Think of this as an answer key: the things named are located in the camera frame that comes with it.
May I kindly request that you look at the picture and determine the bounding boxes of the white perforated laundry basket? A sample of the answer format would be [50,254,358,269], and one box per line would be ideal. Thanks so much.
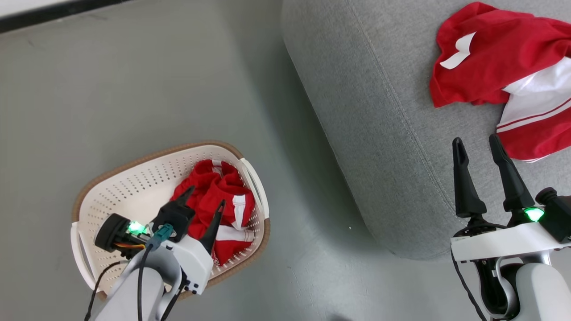
[70,141,271,300]

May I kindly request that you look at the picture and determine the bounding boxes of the red garment with white cuffs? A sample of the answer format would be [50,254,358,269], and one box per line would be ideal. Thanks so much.
[170,159,256,267]

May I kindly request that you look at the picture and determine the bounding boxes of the dark baseboard strip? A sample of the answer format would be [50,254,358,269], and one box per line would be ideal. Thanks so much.
[0,0,134,34]

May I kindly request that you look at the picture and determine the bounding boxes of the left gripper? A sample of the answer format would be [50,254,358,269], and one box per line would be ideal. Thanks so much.
[167,186,226,296]

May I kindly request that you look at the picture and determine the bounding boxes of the thin black cable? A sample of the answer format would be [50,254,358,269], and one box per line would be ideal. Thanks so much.
[450,250,489,321]
[84,261,130,321]

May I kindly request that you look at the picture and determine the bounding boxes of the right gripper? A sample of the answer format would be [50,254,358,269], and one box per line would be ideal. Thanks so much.
[450,134,571,263]

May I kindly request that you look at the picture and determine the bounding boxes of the red white striped garment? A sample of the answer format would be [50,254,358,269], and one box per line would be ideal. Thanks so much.
[496,57,571,162]

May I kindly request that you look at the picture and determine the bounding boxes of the black cylindrical motor housing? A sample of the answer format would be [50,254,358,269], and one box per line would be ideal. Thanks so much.
[94,213,150,259]

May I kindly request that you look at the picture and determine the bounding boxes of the grey fabric sofa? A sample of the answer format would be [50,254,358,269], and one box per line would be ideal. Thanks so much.
[281,0,571,260]

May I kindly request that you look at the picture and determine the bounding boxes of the red shirt with white label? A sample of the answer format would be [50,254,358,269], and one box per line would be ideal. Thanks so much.
[430,1,571,108]

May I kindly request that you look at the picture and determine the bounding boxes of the black cable with teal plug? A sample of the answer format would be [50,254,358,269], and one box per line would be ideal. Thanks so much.
[136,223,175,321]

